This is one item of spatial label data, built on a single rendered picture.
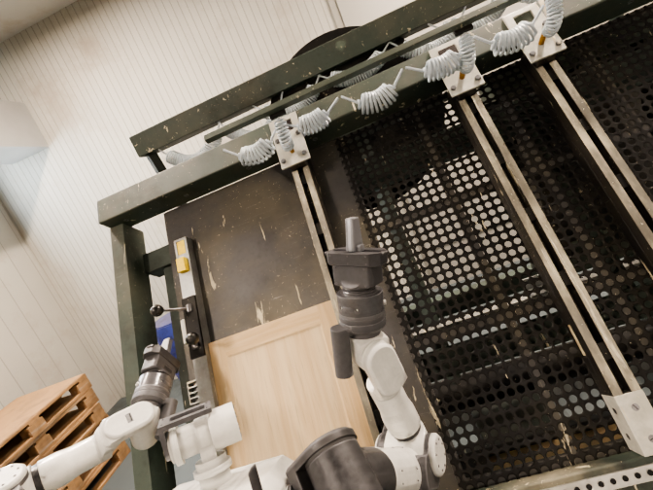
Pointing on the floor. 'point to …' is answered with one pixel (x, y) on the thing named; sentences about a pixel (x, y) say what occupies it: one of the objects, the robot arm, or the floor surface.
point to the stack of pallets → (55, 428)
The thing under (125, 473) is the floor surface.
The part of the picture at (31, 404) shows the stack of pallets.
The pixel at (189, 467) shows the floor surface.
